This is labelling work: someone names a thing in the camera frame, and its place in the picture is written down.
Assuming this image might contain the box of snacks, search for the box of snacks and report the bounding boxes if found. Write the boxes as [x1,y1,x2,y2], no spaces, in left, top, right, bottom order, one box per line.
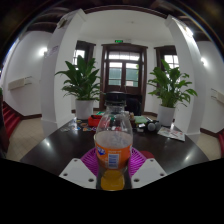
[128,111,138,128]

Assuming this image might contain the dark wooden double door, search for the dark wooden double door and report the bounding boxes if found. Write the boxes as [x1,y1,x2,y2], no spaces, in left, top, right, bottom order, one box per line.
[99,42,149,113]

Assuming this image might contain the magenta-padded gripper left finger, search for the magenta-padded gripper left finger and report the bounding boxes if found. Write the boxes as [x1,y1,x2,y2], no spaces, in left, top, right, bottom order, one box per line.
[59,147,101,190]

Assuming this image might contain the red carpeted staircase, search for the red carpeted staircase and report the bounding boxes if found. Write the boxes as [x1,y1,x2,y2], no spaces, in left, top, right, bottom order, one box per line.
[1,101,22,138]
[218,131,224,158]

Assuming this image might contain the dark framed window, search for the dark framed window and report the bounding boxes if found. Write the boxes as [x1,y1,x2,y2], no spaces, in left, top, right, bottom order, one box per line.
[73,40,97,76]
[153,45,181,81]

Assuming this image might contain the flat round red coaster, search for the flat round red coaster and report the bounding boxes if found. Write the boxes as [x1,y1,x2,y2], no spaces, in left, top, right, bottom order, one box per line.
[139,150,155,160]

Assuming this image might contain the black chair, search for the black chair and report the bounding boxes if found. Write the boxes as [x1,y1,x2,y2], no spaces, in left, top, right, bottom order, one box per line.
[124,94,144,116]

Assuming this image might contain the green packet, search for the green packet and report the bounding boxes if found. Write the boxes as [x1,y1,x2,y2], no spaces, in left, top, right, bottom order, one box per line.
[134,115,149,125]

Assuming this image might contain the potted plant in white pot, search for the potted plant in white pot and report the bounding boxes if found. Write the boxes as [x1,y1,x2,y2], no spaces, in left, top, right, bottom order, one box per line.
[54,54,103,120]
[147,59,198,127]

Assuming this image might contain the dark grey headphones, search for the dark grey headphones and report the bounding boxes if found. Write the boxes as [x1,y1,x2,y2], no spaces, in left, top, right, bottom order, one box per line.
[145,120,162,132]

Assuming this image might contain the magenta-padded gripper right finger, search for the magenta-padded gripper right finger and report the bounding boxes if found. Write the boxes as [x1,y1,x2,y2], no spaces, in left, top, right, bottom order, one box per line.
[127,147,168,190]

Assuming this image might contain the orange drink bottle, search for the orange drink bottle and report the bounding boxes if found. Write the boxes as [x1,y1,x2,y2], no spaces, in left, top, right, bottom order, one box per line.
[93,91,134,192]

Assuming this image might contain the printed magazine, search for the printed magazine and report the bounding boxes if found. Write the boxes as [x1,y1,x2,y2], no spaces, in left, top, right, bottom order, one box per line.
[157,126,186,142]

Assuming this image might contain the red box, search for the red box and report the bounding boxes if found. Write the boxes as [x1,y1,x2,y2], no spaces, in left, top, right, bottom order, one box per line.
[87,114,103,128]

